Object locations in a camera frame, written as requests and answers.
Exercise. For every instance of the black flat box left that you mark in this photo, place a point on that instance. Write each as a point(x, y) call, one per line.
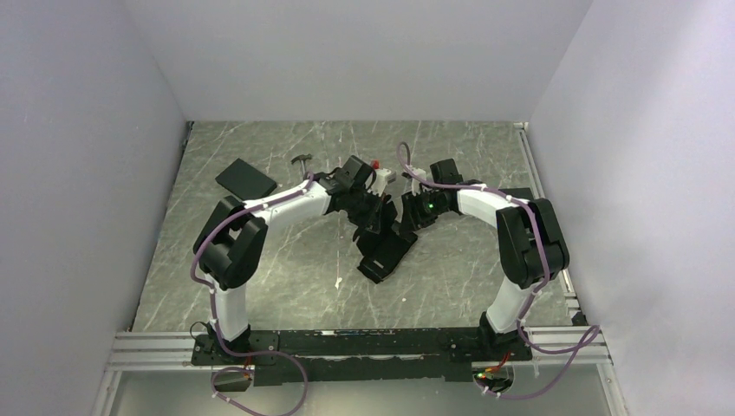
point(245, 181)

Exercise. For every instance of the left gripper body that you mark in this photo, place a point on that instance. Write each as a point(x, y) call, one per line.
point(365, 207)

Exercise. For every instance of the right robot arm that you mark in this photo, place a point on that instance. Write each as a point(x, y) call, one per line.
point(531, 245)

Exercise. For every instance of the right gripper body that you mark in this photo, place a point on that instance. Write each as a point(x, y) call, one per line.
point(423, 208)

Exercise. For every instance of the hammer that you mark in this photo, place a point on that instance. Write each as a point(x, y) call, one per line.
point(302, 161)

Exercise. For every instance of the black switch box right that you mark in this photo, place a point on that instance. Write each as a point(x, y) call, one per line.
point(519, 192)

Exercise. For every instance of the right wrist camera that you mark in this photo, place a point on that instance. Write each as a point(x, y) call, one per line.
point(416, 173)

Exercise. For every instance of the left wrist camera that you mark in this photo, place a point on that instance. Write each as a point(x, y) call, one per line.
point(382, 178)

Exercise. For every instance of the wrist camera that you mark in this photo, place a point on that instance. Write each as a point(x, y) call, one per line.
point(416, 173)
point(382, 178)

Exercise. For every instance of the aluminium frame rail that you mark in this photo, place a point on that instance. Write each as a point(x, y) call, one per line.
point(171, 351)

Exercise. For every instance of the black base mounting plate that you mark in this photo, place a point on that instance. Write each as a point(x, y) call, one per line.
point(284, 356)

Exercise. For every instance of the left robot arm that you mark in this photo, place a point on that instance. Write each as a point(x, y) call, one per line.
point(228, 250)

